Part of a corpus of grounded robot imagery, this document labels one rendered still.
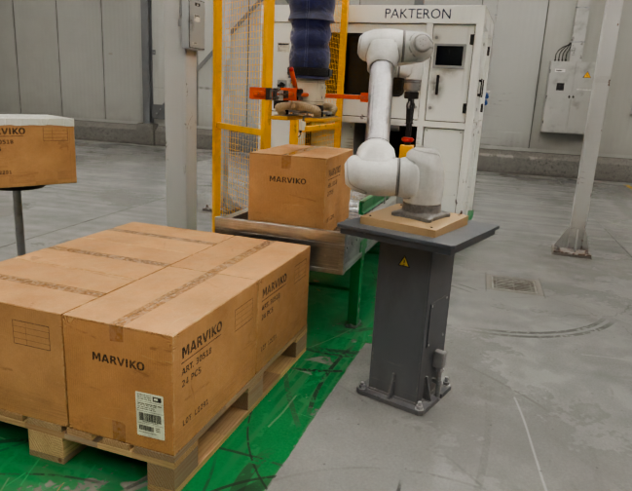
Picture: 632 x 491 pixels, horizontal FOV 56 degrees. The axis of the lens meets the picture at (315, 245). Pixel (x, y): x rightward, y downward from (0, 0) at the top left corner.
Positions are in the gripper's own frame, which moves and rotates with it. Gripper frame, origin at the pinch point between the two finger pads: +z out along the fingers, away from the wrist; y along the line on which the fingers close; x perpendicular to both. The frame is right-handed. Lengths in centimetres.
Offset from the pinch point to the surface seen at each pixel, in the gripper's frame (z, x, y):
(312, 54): -36, 46, -32
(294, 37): -43, 55, -32
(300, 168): 19, 42, -52
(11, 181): 42, 223, -53
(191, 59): -34, 144, 18
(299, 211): 41, 42, -52
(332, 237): 50, 22, -59
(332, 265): 64, 21, -58
